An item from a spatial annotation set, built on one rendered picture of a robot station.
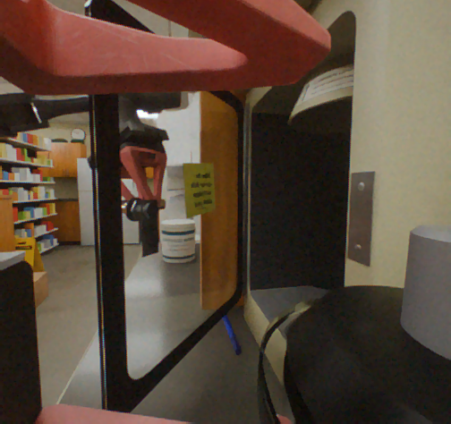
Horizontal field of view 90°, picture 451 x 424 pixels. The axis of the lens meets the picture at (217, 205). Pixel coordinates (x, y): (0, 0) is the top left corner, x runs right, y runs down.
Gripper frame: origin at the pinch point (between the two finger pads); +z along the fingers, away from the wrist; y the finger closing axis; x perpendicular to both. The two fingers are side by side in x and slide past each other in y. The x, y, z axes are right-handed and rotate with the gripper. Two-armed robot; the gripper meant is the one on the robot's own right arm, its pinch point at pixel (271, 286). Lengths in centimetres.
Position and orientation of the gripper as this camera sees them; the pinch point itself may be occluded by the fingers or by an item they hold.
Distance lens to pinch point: 5.5
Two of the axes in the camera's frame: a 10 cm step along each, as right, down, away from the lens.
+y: 0.0, -10.0, -0.7
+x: -1.8, -0.7, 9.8
